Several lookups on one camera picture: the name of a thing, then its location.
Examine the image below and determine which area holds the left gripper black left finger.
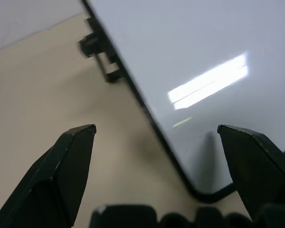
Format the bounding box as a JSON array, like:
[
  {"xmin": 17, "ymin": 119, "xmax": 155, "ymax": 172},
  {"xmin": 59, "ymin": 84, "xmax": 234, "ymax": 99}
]
[{"xmin": 0, "ymin": 123, "xmax": 97, "ymax": 228}]

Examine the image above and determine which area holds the small black-framed whiteboard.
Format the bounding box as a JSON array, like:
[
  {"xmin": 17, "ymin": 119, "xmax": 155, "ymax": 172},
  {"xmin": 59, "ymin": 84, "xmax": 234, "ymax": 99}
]
[{"xmin": 78, "ymin": 0, "xmax": 285, "ymax": 204}]

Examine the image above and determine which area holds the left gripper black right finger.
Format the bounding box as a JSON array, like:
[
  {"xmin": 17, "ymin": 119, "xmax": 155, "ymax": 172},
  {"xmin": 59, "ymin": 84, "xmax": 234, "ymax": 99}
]
[{"xmin": 217, "ymin": 123, "xmax": 285, "ymax": 223}]

